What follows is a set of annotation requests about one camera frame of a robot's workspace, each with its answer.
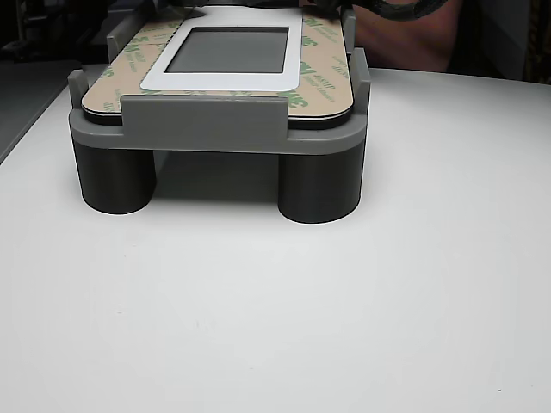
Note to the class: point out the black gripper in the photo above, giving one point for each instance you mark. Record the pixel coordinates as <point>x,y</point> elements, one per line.
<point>249,2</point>

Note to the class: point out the grey fixture with round legs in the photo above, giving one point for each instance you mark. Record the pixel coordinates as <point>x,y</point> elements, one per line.
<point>206,125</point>

